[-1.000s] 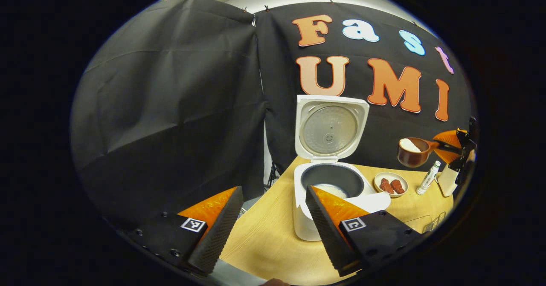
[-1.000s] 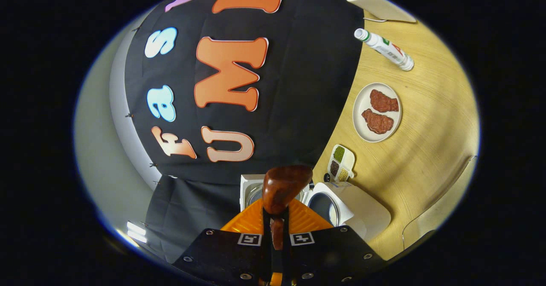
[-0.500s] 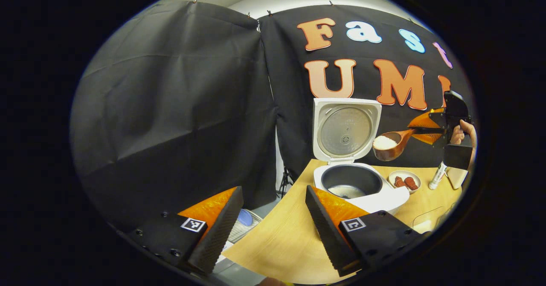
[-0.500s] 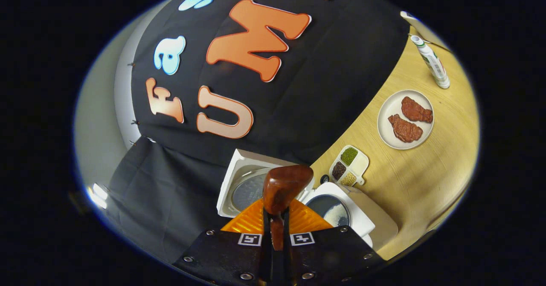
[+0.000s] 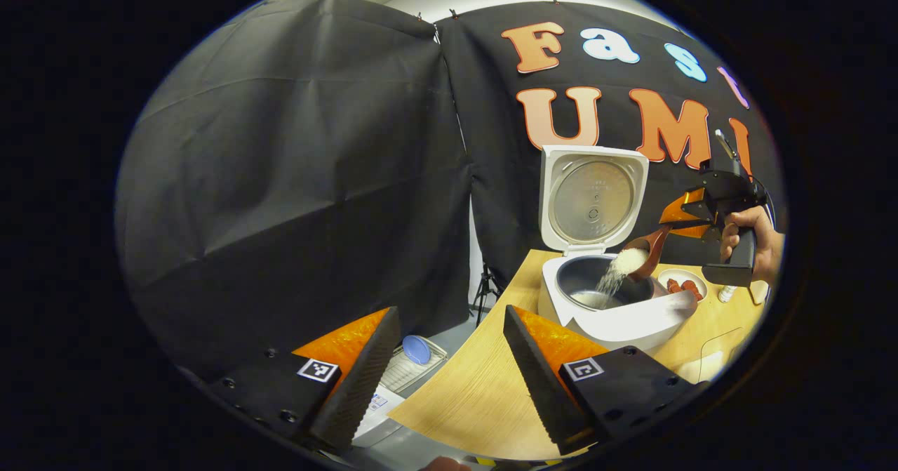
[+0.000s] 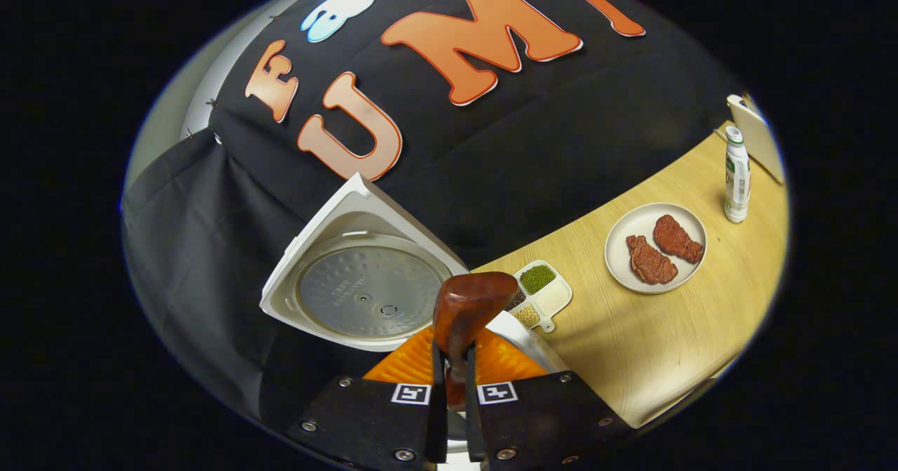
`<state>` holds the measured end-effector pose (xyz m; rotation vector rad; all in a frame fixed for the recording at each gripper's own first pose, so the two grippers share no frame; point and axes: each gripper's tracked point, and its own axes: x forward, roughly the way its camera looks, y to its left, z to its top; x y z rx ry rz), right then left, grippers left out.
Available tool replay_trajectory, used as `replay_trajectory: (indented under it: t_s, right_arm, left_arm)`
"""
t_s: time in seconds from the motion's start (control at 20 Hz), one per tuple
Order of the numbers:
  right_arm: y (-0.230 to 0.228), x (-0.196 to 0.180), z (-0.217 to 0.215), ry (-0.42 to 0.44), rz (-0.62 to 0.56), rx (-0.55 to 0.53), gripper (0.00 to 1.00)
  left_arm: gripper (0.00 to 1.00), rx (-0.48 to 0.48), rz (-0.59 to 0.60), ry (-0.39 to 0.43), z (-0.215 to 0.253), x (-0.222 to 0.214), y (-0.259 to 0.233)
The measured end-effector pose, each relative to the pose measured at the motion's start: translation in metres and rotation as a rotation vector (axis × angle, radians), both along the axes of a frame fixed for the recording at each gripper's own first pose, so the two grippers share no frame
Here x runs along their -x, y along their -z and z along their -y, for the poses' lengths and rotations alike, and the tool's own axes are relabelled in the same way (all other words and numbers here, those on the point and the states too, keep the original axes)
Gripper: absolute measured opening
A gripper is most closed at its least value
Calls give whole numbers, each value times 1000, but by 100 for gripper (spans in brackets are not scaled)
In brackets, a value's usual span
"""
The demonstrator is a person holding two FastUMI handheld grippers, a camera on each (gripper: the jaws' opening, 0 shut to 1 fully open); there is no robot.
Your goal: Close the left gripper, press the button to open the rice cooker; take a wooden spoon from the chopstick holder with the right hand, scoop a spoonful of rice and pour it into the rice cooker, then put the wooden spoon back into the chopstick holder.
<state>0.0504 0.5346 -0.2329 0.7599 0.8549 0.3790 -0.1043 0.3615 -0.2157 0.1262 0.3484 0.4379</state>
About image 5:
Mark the row of black clips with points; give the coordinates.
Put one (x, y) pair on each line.
(452, 14)

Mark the red meat piece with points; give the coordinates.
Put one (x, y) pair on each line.
(675, 287)
(693, 290)

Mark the white rice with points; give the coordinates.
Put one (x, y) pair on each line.
(628, 260)

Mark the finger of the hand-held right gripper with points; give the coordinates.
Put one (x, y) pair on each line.
(694, 231)
(679, 211)

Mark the blue plate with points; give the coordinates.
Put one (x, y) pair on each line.
(417, 350)

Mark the white dish rack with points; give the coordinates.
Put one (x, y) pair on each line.
(410, 376)

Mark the white appliance with label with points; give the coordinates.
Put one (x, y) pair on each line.
(375, 415)

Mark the clear plastic rice container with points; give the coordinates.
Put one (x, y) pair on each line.
(708, 367)

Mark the cream toaster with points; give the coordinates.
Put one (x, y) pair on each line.
(758, 292)

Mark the black tripod stand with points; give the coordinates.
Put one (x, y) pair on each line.
(485, 292)

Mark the white bottle green label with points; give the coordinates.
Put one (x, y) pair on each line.
(727, 293)

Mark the white rice cooker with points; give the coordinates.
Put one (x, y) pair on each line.
(593, 197)

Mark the brown wooden spoon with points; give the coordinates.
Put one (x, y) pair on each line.
(657, 243)

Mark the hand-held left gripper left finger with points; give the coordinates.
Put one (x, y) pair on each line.
(361, 390)

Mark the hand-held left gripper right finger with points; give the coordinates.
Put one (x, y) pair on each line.
(540, 394)

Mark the round beige plate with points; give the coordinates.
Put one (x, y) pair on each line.
(684, 274)

